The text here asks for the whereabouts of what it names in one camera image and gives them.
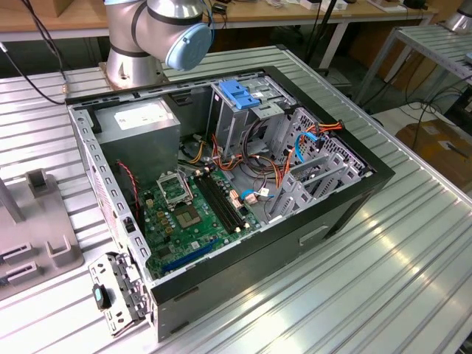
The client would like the blue data wire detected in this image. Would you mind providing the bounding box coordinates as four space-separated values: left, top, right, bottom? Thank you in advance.
294 128 326 165

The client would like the grey metal disk bay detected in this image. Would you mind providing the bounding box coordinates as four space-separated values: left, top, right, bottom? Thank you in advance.
265 149 373 226

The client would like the black RAM slot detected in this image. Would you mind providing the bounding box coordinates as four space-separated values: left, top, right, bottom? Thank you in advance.
209 173 249 227
204 174 246 229
194 177 239 234
198 176 241 232

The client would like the green motherboard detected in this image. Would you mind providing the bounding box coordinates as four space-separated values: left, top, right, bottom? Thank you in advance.
138 165 265 280

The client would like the metal locking lever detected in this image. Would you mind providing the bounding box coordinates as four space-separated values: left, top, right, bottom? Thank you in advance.
178 166 196 204

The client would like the grey metal drive cage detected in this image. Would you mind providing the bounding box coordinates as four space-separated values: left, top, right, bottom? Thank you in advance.
205 72 296 156

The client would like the CPU socket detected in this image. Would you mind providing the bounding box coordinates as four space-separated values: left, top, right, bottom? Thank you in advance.
174 204 204 230

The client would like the metal socket cover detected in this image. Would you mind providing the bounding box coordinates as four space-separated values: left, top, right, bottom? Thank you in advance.
156 171 195 207

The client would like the blue plastic drive latch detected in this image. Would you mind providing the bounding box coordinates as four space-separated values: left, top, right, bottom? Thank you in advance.
218 79 261 111

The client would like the black open PC case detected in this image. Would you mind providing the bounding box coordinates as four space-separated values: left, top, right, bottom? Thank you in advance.
64 65 396 344

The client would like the blue expansion slot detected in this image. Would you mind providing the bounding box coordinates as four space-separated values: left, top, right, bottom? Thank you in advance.
161 237 219 274

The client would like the grey power supply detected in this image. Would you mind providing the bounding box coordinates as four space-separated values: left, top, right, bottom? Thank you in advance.
92 96 182 190

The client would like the black case fan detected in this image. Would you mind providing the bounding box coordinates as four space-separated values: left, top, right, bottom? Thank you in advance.
114 159 144 224

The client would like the black latch with teal tab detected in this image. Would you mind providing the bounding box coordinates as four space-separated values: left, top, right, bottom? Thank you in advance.
91 282 112 311

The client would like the brown cardboard box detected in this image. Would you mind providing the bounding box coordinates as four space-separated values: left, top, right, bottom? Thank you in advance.
396 119 472 185
383 36 443 89

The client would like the grey parts rack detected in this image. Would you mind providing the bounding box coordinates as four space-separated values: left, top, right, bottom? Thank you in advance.
0 168 85 298

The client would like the wooden desk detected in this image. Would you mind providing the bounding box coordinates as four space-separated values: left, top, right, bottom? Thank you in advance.
0 0 440 71

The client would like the metal slat side table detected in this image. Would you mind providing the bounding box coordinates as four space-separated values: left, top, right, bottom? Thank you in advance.
355 24 472 108

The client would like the orange red wire bundle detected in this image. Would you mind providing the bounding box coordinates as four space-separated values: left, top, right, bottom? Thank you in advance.
210 133 246 173

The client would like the blue wire with white label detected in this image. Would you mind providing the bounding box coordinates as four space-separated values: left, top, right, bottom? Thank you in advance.
238 188 272 203

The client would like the thick black cable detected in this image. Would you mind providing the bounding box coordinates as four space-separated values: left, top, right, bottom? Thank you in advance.
242 117 272 158

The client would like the yellow black wire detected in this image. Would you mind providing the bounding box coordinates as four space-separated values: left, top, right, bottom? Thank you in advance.
178 133 208 165

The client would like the red yellow wire bundle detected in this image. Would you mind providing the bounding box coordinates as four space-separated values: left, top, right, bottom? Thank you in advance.
245 153 296 192

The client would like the grey metal slot bracket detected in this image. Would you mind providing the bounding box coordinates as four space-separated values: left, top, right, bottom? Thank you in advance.
87 250 155 339

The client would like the black robot cable with plug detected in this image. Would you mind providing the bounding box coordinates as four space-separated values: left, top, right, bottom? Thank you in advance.
0 0 73 106

